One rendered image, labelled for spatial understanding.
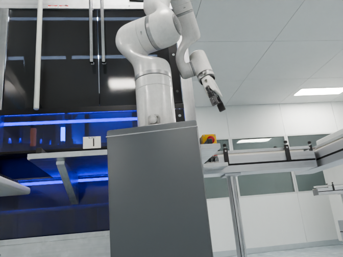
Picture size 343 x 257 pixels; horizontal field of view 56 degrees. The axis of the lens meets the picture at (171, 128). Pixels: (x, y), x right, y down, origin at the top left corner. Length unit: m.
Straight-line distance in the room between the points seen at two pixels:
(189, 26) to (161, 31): 0.52
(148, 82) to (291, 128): 6.42
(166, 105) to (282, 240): 5.97
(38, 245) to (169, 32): 1.07
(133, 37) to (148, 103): 0.25
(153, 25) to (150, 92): 0.23
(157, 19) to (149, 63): 0.15
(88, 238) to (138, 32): 0.93
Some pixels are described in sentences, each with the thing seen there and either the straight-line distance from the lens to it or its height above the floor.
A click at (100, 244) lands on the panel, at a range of 1.56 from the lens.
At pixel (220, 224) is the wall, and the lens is 6.38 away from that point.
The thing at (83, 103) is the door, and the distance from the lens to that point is 1.71.
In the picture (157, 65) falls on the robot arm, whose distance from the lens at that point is 1.02.
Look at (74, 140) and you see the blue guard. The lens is 1.64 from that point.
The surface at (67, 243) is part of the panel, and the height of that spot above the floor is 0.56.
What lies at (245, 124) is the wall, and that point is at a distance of 6.92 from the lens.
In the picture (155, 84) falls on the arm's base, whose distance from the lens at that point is 0.99.
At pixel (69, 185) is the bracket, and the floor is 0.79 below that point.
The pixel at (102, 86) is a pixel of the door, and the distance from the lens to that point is 1.73.
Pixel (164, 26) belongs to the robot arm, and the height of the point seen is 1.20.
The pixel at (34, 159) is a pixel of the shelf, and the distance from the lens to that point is 1.24.
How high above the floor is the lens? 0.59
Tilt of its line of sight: 17 degrees up
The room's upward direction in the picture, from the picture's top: 5 degrees counter-clockwise
